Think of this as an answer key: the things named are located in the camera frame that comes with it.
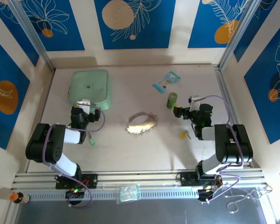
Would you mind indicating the key with yellow tag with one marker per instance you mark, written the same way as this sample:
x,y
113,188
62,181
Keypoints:
x,y
182,135

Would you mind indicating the key with green tag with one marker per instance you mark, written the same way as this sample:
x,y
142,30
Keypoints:
x,y
92,142

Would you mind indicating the clear plastic zip bag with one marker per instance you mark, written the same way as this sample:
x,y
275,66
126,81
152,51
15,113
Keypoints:
x,y
140,128

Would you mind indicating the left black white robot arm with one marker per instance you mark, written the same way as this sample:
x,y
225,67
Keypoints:
x,y
44,144

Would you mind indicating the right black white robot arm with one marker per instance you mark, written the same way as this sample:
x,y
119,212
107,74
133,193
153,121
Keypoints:
x,y
233,144

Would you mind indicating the green cylindrical bottle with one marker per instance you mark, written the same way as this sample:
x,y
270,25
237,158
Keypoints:
x,y
172,99

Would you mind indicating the blue wet wipes packet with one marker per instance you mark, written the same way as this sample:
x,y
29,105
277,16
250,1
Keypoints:
x,y
166,81

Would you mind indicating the mint green zip pouch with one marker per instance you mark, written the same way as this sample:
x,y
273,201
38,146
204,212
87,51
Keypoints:
x,y
88,81

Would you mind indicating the brown bottle orange cap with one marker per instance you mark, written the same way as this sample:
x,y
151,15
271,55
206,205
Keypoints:
x,y
18,198

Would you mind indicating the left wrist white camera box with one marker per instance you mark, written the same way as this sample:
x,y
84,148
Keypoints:
x,y
84,105

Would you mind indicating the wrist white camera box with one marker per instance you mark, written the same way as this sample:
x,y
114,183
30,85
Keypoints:
x,y
84,105
194,105

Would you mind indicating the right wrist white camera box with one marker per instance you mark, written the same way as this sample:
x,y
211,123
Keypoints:
x,y
194,105

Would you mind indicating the aluminium side rail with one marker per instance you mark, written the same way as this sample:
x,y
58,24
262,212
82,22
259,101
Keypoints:
x,y
226,93

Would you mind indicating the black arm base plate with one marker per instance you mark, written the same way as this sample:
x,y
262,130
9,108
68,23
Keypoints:
x,y
93,180
186,179

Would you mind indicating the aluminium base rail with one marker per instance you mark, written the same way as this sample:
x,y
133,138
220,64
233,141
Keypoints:
x,y
140,177

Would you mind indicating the aluminium corner post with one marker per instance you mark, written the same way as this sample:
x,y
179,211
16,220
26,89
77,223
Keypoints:
x,y
240,30
30,30

